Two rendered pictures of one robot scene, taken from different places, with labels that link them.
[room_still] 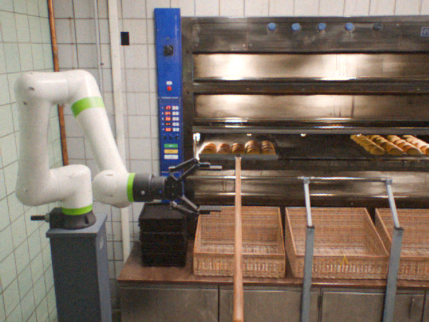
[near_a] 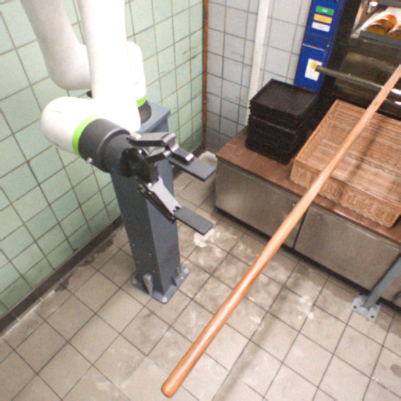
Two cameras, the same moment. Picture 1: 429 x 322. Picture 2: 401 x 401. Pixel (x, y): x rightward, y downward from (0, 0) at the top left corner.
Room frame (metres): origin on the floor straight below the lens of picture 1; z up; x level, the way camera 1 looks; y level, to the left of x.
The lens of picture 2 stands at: (0.97, -0.21, 1.91)
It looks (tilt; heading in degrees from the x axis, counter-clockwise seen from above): 48 degrees down; 34
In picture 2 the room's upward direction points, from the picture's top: straight up
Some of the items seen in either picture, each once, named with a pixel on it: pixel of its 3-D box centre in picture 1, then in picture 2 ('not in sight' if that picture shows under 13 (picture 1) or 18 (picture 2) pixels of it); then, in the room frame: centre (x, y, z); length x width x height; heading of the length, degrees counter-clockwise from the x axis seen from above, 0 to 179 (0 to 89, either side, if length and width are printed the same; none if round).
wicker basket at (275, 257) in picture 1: (238, 239); (361, 159); (2.55, -0.16, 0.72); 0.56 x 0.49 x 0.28; 87
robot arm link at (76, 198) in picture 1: (72, 188); (119, 74); (1.68, 0.58, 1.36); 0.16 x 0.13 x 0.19; 132
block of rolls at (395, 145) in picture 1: (391, 142); not in sight; (3.21, -1.36, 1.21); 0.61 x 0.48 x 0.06; 178
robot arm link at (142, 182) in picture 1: (145, 187); (110, 146); (1.29, 0.22, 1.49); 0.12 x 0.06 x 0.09; 177
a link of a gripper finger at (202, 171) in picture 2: (210, 168); (192, 165); (1.28, 0.01, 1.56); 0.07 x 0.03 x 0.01; 87
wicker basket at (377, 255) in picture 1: (332, 240); not in sight; (2.53, -0.76, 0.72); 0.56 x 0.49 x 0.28; 89
